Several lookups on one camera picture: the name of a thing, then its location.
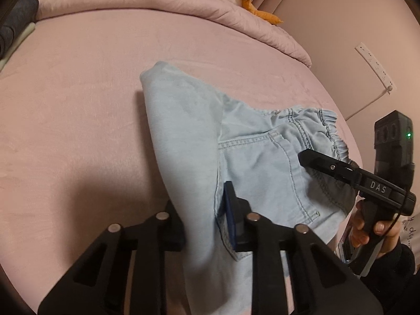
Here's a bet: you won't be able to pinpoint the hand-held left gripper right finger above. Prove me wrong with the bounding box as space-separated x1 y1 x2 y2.
222 181 383 315

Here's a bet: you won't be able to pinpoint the light blue denim pants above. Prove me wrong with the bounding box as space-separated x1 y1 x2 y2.
139 61 359 315

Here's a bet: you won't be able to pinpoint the person's white shirt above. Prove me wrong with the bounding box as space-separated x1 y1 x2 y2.
401 213 420 265

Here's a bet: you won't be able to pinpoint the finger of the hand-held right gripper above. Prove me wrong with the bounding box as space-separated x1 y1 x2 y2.
298 148 363 190

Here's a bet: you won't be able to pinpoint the dark grey folded clothes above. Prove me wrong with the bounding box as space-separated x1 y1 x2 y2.
0 0 39 58

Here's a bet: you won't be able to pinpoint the white power cable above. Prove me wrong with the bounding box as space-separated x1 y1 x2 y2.
344 87 393 121

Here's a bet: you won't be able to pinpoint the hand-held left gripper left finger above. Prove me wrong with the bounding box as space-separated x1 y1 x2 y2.
38 199 186 315

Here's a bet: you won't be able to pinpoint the white wall power strip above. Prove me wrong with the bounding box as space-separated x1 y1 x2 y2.
355 41 397 94

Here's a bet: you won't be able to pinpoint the light green cloth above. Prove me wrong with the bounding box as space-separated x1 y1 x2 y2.
0 22 36 71

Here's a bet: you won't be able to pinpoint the person's right hand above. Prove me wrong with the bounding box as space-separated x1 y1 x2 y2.
349 202 408 257

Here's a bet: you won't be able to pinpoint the person's right forearm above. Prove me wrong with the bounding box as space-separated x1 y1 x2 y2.
359 243 420 315

